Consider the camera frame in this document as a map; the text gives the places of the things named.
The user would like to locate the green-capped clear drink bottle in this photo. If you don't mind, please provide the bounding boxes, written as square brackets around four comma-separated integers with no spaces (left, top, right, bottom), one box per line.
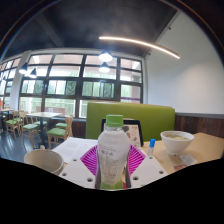
[94,114,132,191]

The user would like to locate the dark pendant ceiling lamps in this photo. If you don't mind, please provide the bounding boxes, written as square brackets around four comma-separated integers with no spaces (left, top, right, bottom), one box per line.
[18,49,115,80]

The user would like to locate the patterned paper cup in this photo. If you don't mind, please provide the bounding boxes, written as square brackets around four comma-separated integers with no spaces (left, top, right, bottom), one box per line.
[23,148,65,176]

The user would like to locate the white printed paper sheet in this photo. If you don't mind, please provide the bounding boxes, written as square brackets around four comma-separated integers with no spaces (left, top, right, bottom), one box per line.
[52,136,100,165]

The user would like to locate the small blue-capped white bottle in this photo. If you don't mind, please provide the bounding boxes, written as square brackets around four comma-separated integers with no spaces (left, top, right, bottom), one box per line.
[147,138,157,157]

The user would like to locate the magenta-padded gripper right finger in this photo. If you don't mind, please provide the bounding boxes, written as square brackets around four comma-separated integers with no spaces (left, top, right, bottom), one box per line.
[127,144,169,190]

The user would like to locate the long linear ceiling light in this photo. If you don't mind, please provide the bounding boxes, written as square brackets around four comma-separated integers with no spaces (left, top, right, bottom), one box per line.
[98,35,181,61]

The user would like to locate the white ceramic bowl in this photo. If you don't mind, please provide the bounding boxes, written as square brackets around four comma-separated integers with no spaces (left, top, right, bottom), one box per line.
[159,130,196,157]

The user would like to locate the small white paper slip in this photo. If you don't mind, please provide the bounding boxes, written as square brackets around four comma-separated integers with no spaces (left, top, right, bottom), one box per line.
[177,153,199,167]

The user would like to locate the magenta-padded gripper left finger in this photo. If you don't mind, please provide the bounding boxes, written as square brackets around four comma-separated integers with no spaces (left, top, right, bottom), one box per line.
[58,144,101,190]

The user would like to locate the light wooden dining table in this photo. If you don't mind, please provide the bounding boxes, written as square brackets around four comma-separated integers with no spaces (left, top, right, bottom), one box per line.
[25,111,63,148]

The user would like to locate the green-seated wooden chairs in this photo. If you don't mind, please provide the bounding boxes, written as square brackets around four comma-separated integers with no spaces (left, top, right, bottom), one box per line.
[2,110,75,150]

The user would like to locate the green upholstered bench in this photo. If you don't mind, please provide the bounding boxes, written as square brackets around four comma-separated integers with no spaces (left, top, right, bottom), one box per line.
[84,101,177,143]

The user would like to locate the dark-framed menu stand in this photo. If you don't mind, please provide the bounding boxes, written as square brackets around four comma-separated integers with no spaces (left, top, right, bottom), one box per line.
[100,118,145,148]

